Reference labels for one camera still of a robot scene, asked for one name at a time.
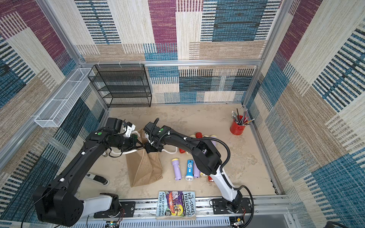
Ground blue flashlight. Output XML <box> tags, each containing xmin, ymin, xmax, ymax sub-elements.
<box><xmin>185</xmin><ymin>160</ymin><xmax>194</xmax><ymax>181</ymax></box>

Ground purple flashlight lower middle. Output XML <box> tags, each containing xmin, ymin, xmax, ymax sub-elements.
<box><xmin>193</xmin><ymin>163</ymin><xmax>200</xmax><ymax>178</ymax></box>

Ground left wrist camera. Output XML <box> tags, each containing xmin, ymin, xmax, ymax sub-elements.
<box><xmin>123</xmin><ymin>122</ymin><xmax>136</xmax><ymax>138</ymax></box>

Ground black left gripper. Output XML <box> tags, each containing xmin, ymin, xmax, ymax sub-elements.
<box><xmin>112</xmin><ymin>134</ymin><xmax>145</xmax><ymax>152</ymax></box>

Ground treehouse storey book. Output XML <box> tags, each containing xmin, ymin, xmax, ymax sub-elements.
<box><xmin>156</xmin><ymin>191</ymin><xmax>196</xmax><ymax>220</ymax></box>

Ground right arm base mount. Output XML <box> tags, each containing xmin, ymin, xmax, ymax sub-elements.
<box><xmin>209</xmin><ymin>198</ymin><xmax>252</xmax><ymax>214</ymax></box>

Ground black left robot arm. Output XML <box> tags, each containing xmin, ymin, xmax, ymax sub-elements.
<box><xmin>33</xmin><ymin>118</ymin><xmax>136</xmax><ymax>227</ymax></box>

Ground white mesh wall basket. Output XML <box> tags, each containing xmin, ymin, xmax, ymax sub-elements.
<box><xmin>35</xmin><ymin>68</ymin><xmax>91</xmax><ymax>128</ymax></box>

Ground red pencil cup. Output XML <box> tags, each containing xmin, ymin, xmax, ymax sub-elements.
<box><xmin>230</xmin><ymin>116</ymin><xmax>248</xmax><ymax>135</ymax></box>

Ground black white marker pen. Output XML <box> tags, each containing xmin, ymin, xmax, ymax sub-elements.
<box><xmin>85</xmin><ymin>173</ymin><xmax>109</xmax><ymax>186</ymax></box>

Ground red flashlight upper row right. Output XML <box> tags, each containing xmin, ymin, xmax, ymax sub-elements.
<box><xmin>195</xmin><ymin>132</ymin><xmax>203</xmax><ymax>138</ymax></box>

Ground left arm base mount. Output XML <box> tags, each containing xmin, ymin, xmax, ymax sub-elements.
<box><xmin>93</xmin><ymin>192</ymin><xmax>136</xmax><ymax>219</ymax></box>

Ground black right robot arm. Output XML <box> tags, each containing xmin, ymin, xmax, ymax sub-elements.
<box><xmin>144</xmin><ymin>122</ymin><xmax>242</xmax><ymax>213</ymax></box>

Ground purple flashlight row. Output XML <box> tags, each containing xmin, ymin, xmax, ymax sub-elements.
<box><xmin>210</xmin><ymin>135</ymin><xmax>217</xmax><ymax>146</ymax></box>
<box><xmin>172</xmin><ymin>158</ymin><xmax>182</xmax><ymax>181</ymax></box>

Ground burlap tote bag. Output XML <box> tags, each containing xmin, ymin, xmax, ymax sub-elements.
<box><xmin>106</xmin><ymin>129</ymin><xmax>163</xmax><ymax>187</ymax></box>

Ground black wire shelf rack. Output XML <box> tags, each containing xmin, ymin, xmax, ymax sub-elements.
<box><xmin>88</xmin><ymin>64</ymin><xmax>152</xmax><ymax>108</ymax></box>

